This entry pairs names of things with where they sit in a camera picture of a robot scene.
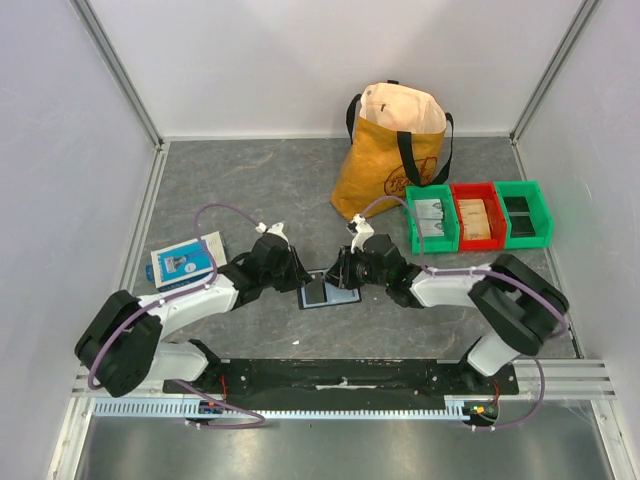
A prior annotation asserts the silver cards stack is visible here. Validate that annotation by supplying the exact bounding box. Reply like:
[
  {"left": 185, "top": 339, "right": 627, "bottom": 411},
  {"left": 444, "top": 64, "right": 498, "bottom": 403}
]
[{"left": 414, "top": 199, "right": 445, "bottom": 237}]

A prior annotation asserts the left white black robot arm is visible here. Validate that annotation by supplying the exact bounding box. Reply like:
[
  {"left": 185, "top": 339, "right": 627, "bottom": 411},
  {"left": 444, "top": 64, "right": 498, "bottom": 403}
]
[{"left": 74, "top": 232, "right": 312, "bottom": 398}]

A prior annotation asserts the black credit card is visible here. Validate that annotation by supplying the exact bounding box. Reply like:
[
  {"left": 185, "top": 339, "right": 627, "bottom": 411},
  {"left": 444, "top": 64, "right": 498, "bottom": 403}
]
[{"left": 304, "top": 280, "right": 327, "bottom": 306}]

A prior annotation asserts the blue white card box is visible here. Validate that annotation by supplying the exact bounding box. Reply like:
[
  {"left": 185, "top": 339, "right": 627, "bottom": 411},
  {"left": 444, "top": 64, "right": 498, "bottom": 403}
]
[{"left": 145, "top": 239, "right": 213, "bottom": 292}]

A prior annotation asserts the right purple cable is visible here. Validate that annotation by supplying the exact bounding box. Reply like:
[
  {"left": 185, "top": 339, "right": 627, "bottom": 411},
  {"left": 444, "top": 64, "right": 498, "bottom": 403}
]
[{"left": 357, "top": 195, "right": 571, "bottom": 434}]

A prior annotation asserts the gold cards stack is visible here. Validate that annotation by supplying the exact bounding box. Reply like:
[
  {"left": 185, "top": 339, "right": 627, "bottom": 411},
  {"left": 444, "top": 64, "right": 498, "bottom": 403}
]
[{"left": 458, "top": 199, "right": 491, "bottom": 241}]

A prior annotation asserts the slotted cable duct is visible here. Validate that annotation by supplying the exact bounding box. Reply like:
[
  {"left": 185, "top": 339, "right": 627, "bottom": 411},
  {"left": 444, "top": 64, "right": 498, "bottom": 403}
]
[{"left": 92, "top": 397, "right": 501, "bottom": 419}]

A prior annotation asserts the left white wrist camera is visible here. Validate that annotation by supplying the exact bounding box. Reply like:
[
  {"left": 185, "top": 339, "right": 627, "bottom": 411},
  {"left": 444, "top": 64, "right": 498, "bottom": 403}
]
[{"left": 254, "top": 222, "right": 289, "bottom": 248}]

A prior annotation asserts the green plastic bin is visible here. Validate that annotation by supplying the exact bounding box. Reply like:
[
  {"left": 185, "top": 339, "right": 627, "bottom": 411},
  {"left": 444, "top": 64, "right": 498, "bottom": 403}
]
[
  {"left": 494, "top": 181, "right": 554, "bottom": 249},
  {"left": 406, "top": 185, "right": 460, "bottom": 255}
]

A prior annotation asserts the left green plastic bin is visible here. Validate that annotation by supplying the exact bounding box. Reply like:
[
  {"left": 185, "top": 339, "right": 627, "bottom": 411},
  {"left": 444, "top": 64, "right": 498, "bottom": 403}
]
[{"left": 406, "top": 185, "right": 460, "bottom": 255}]

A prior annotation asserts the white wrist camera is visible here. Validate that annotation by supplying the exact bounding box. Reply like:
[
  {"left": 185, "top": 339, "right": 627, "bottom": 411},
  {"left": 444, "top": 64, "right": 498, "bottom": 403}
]
[
  {"left": 347, "top": 214, "right": 375, "bottom": 253},
  {"left": 254, "top": 222, "right": 289, "bottom": 248}
]

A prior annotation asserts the black cards stack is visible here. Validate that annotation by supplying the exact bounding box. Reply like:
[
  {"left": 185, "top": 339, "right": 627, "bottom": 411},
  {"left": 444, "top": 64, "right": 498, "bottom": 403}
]
[{"left": 503, "top": 196, "right": 535, "bottom": 238}]

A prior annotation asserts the purple cable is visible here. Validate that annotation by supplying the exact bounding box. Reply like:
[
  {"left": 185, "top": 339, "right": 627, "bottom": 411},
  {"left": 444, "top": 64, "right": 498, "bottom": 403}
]
[
  {"left": 87, "top": 202, "right": 266, "bottom": 431},
  {"left": 357, "top": 195, "right": 571, "bottom": 434}
]

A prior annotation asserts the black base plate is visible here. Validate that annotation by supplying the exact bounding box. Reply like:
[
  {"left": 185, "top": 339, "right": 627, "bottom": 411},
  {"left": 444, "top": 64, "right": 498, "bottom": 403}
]
[{"left": 190, "top": 359, "right": 520, "bottom": 399}]

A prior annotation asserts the yellow tote bag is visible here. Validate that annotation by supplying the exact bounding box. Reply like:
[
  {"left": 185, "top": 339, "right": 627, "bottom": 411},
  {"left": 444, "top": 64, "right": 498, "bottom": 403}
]
[{"left": 330, "top": 80, "right": 454, "bottom": 220}]

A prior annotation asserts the right green plastic bin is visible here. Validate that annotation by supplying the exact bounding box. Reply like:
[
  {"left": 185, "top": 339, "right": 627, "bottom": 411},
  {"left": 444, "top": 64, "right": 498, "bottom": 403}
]
[{"left": 494, "top": 181, "right": 554, "bottom": 249}]

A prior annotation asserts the red plastic bin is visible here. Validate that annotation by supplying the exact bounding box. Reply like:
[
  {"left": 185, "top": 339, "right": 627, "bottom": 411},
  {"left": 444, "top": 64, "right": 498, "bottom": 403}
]
[{"left": 450, "top": 183, "right": 507, "bottom": 251}]

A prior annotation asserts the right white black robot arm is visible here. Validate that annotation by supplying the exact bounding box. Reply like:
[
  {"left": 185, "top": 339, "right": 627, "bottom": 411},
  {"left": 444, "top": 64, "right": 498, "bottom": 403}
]
[{"left": 324, "top": 234, "right": 569, "bottom": 394}]

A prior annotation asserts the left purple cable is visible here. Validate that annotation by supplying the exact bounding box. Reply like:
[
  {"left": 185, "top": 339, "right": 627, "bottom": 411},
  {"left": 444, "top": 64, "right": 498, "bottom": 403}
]
[{"left": 87, "top": 202, "right": 266, "bottom": 431}]

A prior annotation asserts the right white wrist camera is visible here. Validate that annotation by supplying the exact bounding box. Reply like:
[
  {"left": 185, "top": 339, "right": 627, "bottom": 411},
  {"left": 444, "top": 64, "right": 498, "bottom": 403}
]
[{"left": 347, "top": 214, "right": 375, "bottom": 253}]

